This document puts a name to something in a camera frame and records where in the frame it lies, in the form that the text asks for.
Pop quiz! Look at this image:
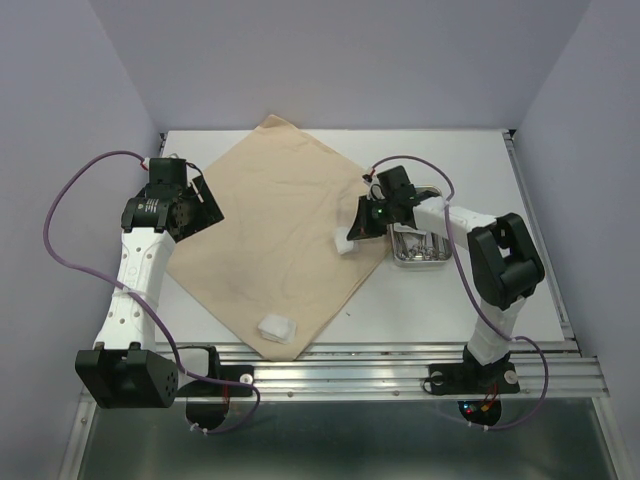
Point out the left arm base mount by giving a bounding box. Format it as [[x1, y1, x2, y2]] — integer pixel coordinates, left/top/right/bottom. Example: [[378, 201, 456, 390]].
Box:
[[177, 345, 261, 436]]

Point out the white gauze pad stack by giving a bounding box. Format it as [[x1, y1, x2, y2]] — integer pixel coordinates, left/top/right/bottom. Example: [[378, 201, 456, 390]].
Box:
[[257, 314, 297, 345]]

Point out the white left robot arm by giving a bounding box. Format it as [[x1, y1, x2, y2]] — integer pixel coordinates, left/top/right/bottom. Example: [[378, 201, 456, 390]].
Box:
[[75, 156, 224, 409]]

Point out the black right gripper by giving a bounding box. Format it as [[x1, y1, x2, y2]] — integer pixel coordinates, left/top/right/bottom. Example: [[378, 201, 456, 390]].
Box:
[[346, 194, 396, 240]]

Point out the beige cloth drape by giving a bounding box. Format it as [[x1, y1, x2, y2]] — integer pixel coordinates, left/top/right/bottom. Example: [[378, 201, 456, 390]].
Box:
[[168, 116, 389, 361]]

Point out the aluminium mounting rail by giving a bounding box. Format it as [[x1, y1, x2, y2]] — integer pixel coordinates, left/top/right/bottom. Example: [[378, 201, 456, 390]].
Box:
[[217, 341, 609, 402]]

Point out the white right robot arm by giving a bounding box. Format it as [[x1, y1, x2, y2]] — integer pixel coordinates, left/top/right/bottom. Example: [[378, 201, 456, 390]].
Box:
[[345, 166, 545, 390]]

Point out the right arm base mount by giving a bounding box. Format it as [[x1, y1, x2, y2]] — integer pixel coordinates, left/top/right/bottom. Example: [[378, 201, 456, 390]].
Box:
[[421, 347, 520, 429]]

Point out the stainless steel tray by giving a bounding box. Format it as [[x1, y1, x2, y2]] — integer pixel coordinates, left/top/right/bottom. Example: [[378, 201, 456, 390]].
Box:
[[390, 184, 452, 270]]

